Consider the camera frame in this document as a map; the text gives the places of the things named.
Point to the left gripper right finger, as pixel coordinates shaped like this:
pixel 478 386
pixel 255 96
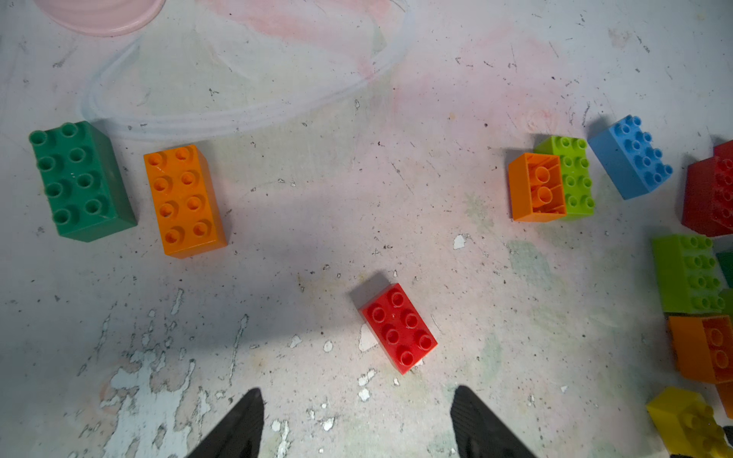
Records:
pixel 479 432

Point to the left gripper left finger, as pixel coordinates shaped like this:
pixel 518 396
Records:
pixel 239 434

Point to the red lego brick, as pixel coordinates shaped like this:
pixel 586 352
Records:
pixel 708 194
pixel 399 328

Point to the yellow lego brick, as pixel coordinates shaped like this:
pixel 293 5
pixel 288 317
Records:
pixel 686 424

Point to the orange lego brick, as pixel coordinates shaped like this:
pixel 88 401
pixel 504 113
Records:
pixel 185 202
pixel 703 345
pixel 725 391

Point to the dark green lego brick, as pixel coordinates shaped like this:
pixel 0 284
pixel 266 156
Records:
pixel 82 181

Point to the orange lego brick bottom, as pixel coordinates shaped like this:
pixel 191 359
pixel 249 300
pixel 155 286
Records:
pixel 725 391

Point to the lime lego brick lower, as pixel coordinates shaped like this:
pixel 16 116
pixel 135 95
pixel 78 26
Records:
pixel 689 278

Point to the lime green lego brick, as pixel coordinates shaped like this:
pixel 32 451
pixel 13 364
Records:
pixel 574 165

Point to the green lego brick right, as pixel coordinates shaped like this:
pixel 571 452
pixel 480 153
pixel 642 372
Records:
pixel 725 260

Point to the light blue lego brick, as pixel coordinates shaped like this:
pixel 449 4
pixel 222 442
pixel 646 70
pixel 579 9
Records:
pixel 633 164

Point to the orange brick upside down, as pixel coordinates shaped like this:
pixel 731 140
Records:
pixel 536 188

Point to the pink pen cup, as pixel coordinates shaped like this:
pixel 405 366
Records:
pixel 102 18

